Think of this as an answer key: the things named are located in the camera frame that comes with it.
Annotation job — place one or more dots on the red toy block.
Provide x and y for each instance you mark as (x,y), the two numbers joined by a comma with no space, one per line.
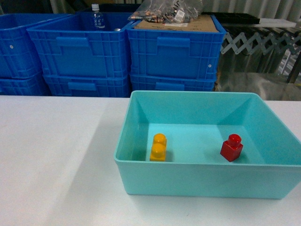
(231,148)

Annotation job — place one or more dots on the yellow toy block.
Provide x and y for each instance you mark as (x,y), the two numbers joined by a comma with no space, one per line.
(158,148)

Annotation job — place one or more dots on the light blue plastic box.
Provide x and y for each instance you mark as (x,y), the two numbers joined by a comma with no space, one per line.
(196,124)

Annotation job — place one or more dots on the lower blue crate right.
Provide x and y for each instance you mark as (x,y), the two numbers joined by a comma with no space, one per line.
(143,82)

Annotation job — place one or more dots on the blue crate with cardboard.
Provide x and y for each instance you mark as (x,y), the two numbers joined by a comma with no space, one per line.
(176,52)

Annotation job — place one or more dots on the lower blue crate middle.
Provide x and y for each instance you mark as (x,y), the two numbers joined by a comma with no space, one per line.
(71,86)

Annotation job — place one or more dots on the plastic bag of parts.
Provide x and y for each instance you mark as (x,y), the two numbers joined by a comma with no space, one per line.
(168,11)

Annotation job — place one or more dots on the clear water bottle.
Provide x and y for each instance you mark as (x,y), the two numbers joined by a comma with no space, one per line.
(98,21)

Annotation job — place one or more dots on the brown cardboard sheet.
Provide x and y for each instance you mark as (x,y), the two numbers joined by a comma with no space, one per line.
(178,26)

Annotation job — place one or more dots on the blue crate with bottle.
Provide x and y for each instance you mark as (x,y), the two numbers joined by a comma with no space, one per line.
(70,47)

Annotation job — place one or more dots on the expandable roller conveyor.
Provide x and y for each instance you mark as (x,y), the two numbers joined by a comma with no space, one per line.
(248,49)

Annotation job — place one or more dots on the lower blue crate left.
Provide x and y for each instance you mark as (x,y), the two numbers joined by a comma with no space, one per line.
(33,86)

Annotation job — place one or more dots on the black tray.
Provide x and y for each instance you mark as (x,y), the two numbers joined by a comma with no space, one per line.
(234,18)

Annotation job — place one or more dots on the blue crate far left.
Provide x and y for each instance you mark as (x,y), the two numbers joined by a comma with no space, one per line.
(18,56)

